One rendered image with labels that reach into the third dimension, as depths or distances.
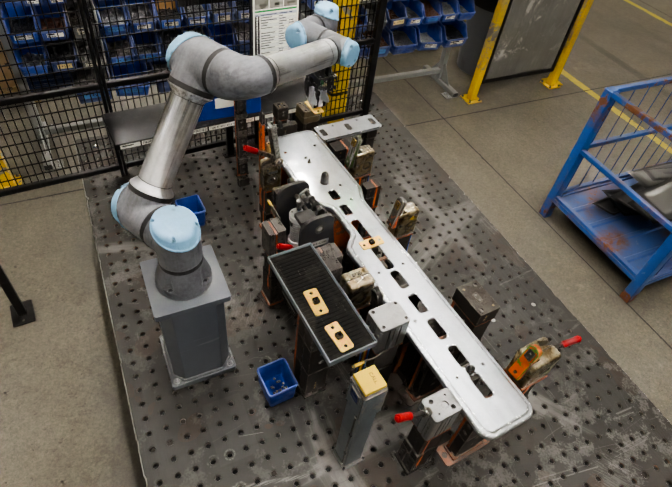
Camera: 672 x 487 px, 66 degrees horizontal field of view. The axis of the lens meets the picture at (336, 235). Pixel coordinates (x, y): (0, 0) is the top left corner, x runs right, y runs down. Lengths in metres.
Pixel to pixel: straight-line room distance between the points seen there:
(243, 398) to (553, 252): 2.33
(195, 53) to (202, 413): 1.05
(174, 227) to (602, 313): 2.58
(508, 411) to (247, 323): 0.91
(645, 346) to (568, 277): 0.54
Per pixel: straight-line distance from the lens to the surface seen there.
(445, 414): 1.39
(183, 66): 1.33
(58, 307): 2.98
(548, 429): 1.91
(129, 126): 2.20
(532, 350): 1.53
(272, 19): 2.32
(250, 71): 1.27
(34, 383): 2.77
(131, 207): 1.41
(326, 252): 1.59
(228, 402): 1.74
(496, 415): 1.50
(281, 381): 1.76
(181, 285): 1.42
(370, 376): 1.27
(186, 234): 1.31
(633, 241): 3.62
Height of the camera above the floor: 2.26
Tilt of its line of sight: 46 degrees down
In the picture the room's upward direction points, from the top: 8 degrees clockwise
